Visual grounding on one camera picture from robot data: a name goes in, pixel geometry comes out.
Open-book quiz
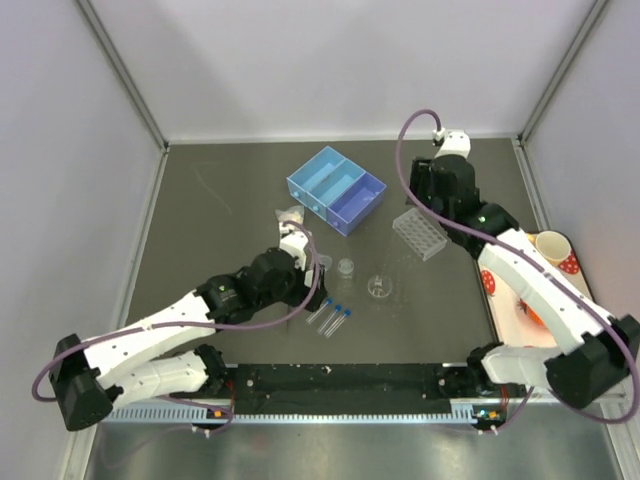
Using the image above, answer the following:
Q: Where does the blue capped test tube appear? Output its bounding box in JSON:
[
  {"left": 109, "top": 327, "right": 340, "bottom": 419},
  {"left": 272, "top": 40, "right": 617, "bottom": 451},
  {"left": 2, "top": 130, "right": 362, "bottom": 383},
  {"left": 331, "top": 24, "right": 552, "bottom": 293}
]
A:
[
  {"left": 306, "top": 298, "right": 333, "bottom": 324},
  {"left": 324, "top": 309, "right": 351, "bottom": 338},
  {"left": 317, "top": 305, "right": 342, "bottom": 334}
]

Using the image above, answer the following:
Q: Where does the clear test tube rack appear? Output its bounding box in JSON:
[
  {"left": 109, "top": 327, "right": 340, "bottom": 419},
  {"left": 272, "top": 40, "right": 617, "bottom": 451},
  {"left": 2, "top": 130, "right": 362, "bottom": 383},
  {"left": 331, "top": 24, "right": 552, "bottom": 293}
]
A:
[{"left": 392, "top": 208, "right": 447, "bottom": 261}]

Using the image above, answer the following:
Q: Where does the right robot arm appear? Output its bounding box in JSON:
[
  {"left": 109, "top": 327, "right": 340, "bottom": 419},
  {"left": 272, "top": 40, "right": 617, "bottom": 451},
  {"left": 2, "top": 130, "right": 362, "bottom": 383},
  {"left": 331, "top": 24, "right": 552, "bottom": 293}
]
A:
[{"left": 408, "top": 155, "right": 639, "bottom": 409}]

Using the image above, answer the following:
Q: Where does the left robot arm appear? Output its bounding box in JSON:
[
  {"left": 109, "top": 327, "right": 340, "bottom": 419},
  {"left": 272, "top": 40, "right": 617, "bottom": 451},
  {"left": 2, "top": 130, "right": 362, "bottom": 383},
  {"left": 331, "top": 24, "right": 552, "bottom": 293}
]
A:
[{"left": 48, "top": 248, "right": 327, "bottom": 432}]

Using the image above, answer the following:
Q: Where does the clear plastic funnel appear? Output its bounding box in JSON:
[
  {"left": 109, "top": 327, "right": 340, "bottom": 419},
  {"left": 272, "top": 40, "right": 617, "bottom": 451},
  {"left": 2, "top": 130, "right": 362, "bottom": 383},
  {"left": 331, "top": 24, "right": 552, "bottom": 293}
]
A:
[{"left": 318, "top": 254, "right": 333, "bottom": 270}]

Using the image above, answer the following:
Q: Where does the glass stoppered bottle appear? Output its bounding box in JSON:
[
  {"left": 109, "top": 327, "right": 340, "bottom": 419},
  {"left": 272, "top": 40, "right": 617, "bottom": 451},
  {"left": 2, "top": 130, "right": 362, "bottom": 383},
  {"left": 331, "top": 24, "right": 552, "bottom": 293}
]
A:
[{"left": 337, "top": 258, "right": 355, "bottom": 279}]

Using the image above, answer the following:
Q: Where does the clear glass beaker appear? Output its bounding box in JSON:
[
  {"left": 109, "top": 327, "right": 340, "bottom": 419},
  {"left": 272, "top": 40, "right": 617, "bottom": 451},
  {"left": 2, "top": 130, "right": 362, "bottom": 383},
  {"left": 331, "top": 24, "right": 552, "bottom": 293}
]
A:
[{"left": 367, "top": 274, "right": 393, "bottom": 300}]

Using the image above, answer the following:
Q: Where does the purple drawer box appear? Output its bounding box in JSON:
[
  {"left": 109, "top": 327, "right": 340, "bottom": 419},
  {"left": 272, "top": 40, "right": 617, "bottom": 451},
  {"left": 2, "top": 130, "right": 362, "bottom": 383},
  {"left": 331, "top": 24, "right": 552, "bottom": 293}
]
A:
[{"left": 326, "top": 172, "right": 387, "bottom": 237}]

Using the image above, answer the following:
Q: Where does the clear bag of corks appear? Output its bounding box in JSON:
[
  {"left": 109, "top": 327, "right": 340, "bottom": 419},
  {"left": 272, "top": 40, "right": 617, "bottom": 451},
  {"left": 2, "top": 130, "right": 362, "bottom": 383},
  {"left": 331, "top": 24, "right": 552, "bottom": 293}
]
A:
[{"left": 275, "top": 205, "right": 305, "bottom": 235}]

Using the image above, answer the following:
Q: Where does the middle blue drawer box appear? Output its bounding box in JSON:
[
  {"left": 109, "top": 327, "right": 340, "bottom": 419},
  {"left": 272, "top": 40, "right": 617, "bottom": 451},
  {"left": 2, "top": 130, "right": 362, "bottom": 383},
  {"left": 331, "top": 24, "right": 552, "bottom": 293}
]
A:
[{"left": 307, "top": 159, "right": 365, "bottom": 218}]

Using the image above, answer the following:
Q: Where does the light blue drawer box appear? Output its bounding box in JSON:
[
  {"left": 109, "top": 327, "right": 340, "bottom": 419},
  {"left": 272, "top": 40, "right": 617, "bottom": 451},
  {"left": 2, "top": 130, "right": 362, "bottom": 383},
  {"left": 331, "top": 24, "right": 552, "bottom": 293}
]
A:
[{"left": 286, "top": 146, "right": 345, "bottom": 205}]

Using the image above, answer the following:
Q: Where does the yellow cup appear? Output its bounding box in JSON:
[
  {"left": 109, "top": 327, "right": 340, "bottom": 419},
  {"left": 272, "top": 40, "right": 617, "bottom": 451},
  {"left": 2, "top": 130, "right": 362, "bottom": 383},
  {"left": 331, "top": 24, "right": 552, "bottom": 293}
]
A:
[{"left": 534, "top": 231, "right": 572, "bottom": 266}]

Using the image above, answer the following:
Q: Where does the orange bowl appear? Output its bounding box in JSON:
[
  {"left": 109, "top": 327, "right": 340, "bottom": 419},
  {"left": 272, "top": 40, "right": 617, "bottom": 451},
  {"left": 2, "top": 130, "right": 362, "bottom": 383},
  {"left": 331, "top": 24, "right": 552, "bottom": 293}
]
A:
[{"left": 517, "top": 299, "right": 547, "bottom": 330}]

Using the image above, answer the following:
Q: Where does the strawberry pattern tray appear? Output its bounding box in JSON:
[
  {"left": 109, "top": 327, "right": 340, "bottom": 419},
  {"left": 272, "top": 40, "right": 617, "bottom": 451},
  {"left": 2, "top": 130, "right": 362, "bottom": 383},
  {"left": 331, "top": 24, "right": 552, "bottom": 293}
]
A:
[{"left": 478, "top": 230, "right": 608, "bottom": 353}]

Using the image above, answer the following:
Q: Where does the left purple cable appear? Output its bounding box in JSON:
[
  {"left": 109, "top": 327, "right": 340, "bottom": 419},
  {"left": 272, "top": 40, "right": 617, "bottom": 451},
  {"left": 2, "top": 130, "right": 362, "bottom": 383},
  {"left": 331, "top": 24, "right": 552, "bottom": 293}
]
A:
[{"left": 32, "top": 222, "right": 321, "bottom": 402}]

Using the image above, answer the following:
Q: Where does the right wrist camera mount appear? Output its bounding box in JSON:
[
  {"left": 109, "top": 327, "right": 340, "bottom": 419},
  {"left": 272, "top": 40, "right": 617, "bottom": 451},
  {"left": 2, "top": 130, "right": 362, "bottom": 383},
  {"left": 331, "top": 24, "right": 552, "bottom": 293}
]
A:
[{"left": 432, "top": 128, "right": 471, "bottom": 159}]

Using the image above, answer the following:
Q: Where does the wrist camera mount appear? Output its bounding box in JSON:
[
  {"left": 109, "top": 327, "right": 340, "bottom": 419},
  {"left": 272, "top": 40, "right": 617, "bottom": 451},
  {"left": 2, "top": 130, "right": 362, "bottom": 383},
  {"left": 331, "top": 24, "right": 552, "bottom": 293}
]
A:
[
  {"left": 278, "top": 222, "right": 313, "bottom": 271},
  {"left": 432, "top": 128, "right": 471, "bottom": 159}
]

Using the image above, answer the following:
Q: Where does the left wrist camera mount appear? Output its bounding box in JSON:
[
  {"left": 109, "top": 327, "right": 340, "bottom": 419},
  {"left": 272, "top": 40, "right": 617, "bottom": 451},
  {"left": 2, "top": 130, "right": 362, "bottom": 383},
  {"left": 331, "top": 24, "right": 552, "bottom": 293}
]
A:
[{"left": 278, "top": 222, "right": 313, "bottom": 271}]

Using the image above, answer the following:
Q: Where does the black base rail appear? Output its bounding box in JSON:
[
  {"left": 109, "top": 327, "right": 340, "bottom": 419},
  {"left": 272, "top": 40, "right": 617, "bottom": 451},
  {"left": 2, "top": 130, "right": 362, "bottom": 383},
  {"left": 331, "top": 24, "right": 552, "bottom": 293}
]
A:
[{"left": 169, "top": 363, "right": 506, "bottom": 416}]

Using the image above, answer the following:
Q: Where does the grey slotted cable duct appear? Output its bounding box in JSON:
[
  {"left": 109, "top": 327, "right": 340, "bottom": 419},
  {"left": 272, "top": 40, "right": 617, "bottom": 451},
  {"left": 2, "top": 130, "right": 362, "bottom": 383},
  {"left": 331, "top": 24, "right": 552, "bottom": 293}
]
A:
[{"left": 103, "top": 401, "right": 504, "bottom": 426}]

